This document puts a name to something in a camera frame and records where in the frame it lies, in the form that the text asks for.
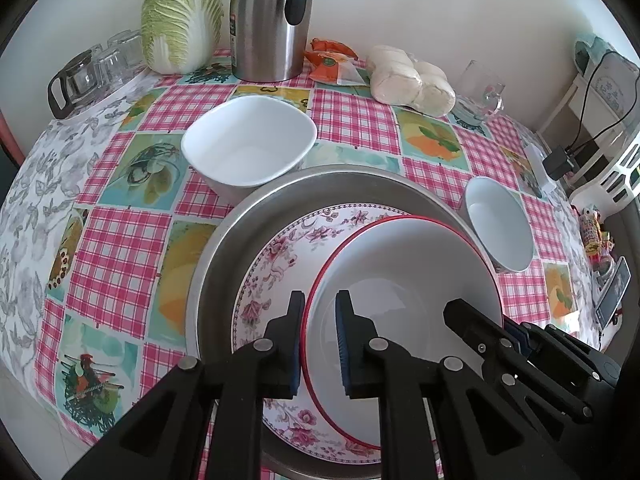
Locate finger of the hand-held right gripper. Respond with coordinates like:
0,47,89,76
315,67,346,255
504,316,546,361
444,299,596,422

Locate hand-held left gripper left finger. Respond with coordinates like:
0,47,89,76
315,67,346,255
62,290,307,480

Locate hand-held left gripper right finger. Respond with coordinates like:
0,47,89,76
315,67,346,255
335,289,566,480

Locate red rimmed strawberry bowl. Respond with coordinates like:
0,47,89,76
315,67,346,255
302,215,503,453

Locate floral print plate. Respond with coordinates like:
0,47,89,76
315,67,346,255
231,203,436,471

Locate pale blue bowl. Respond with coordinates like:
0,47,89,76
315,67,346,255
465,176,535,273

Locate steel round basin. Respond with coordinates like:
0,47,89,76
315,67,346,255
185,164,506,480

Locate white square bowl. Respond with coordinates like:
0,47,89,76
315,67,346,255
181,96,317,206

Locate black phone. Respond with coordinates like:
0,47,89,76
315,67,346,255
595,256,632,328

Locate colourful snack packets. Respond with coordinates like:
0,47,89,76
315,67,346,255
577,205,618,281

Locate white power strip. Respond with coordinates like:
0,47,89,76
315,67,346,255
525,144,556,196

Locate black charger adapter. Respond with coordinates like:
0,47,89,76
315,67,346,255
544,146,576,181

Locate white plastic basket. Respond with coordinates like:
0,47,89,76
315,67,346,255
570,130,640,216

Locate checkered fruit print tablecloth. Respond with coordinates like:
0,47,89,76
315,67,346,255
35,47,583,480

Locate glass mug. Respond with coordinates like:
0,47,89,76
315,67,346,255
455,60,506,123

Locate bag of steamed buns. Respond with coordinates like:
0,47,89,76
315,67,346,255
367,45,457,116

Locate pale printed cushion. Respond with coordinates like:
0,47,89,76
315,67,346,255
572,32,640,121

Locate clear plastic packet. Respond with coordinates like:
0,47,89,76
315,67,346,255
339,57,373,87

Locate orange snack packet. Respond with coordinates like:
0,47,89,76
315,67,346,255
306,37,360,83

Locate grey floral tablecloth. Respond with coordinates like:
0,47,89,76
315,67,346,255
0,67,168,386

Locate stainless steel thermos jug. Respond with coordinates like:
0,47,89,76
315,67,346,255
230,0,313,82

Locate clear drinking glass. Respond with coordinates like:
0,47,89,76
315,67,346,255
107,30,146,68
95,42,136,86

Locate napa cabbage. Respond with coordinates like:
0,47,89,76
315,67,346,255
141,0,224,75

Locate pink board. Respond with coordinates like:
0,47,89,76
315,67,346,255
0,110,23,166

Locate black cable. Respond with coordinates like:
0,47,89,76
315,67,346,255
565,50,636,156

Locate glass teapot black handle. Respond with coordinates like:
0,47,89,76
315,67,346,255
47,50,108,120

